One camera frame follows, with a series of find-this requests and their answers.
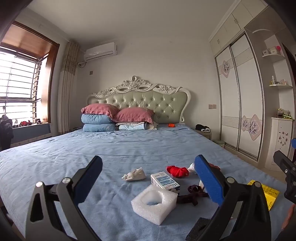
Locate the white air conditioner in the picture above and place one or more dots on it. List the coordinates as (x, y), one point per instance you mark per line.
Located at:
(100, 51)

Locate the barred window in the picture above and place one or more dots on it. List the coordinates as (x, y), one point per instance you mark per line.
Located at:
(18, 76)

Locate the row of small toys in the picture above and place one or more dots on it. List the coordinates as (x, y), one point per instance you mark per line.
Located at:
(30, 122)

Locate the white sliding door wardrobe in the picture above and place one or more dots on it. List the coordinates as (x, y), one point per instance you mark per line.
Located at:
(245, 92)

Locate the blue pillow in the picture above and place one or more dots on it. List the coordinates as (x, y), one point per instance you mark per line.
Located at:
(94, 119)
(98, 128)

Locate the white foam block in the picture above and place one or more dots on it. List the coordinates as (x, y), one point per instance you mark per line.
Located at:
(143, 205)

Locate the brown and white cloth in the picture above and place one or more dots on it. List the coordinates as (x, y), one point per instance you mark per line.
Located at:
(191, 168)

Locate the small orange object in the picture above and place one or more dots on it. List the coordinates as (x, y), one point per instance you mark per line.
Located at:
(171, 125)

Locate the beige cloth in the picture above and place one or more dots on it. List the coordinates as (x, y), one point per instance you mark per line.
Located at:
(152, 126)

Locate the dark clothing pile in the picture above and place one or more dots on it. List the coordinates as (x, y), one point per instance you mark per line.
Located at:
(5, 132)

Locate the beige curtain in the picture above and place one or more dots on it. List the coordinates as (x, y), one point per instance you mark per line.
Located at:
(67, 92)

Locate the green storage bin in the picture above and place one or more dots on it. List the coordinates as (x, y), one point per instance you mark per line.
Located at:
(219, 143)

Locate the red cloth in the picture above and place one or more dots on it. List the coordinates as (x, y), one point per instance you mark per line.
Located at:
(177, 171)

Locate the bed with tufted headboard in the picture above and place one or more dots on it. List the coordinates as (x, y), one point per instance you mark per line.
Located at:
(138, 99)

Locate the small white blue box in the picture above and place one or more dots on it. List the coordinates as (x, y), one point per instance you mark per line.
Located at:
(161, 179)

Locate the pink pillow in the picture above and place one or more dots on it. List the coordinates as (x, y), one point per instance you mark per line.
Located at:
(134, 114)
(99, 110)

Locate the white cabinet with stickers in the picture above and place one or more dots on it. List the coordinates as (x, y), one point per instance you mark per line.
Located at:
(282, 139)

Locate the person's right hand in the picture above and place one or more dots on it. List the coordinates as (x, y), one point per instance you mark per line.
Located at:
(291, 214)

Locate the black sponge block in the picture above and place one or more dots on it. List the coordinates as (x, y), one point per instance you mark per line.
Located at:
(196, 229)

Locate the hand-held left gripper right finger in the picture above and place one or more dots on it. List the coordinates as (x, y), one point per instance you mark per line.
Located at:
(209, 178)

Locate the pink and white shelf items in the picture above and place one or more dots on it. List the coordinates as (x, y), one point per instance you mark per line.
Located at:
(274, 49)

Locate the folded patterned quilt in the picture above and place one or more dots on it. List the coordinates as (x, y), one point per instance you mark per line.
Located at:
(130, 126)

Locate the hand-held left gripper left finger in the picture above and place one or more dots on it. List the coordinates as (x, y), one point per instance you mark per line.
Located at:
(89, 176)

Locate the small white bottle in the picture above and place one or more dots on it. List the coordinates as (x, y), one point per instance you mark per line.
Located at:
(273, 80)

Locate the grey nightstand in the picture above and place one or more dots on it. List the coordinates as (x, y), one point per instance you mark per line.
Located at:
(204, 135)

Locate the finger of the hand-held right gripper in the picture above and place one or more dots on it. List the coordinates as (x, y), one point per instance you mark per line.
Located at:
(294, 143)
(283, 162)

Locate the dark maroon cloth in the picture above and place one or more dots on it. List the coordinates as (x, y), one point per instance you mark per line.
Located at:
(192, 197)

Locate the black and white clothes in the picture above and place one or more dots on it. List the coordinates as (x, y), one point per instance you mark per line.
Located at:
(202, 127)

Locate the wall switch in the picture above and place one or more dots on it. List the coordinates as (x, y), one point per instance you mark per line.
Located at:
(212, 106)

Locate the blue bed sheet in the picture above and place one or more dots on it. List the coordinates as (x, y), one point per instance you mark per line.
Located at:
(115, 150)

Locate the yellow packet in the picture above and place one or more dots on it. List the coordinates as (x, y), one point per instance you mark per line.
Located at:
(269, 197)

